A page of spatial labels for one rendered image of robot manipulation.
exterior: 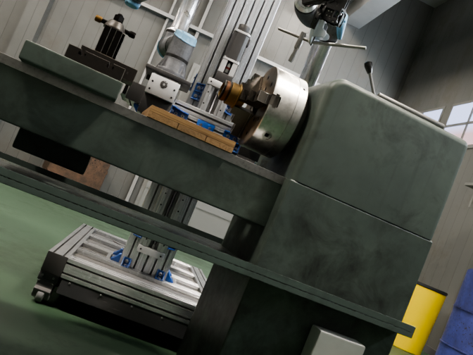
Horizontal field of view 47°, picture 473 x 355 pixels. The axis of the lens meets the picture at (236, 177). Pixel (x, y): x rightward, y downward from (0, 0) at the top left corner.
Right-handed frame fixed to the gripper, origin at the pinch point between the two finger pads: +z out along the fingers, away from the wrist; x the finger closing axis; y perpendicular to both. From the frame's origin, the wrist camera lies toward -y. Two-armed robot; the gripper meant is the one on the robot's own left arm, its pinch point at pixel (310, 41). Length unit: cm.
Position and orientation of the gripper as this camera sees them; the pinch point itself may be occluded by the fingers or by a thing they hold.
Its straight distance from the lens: 203.6
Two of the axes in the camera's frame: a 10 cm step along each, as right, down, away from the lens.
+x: 4.0, 0.6, 9.2
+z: -4.2, 9.0, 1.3
